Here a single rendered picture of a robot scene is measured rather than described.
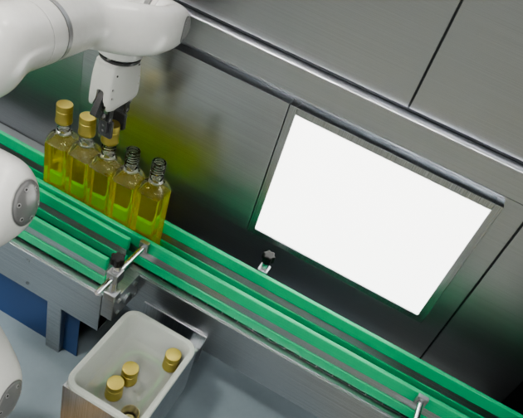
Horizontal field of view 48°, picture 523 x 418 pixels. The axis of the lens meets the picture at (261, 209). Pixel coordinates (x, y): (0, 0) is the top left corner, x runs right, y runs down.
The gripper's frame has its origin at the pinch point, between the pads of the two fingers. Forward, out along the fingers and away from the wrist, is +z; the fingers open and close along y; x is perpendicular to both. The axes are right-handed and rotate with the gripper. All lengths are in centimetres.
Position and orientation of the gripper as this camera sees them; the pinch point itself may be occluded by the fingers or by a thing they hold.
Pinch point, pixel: (112, 123)
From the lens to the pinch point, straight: 121.7
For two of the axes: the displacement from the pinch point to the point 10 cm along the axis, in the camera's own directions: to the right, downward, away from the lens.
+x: 8.7, 4.6, -1.8
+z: -2.6, 7.3, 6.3
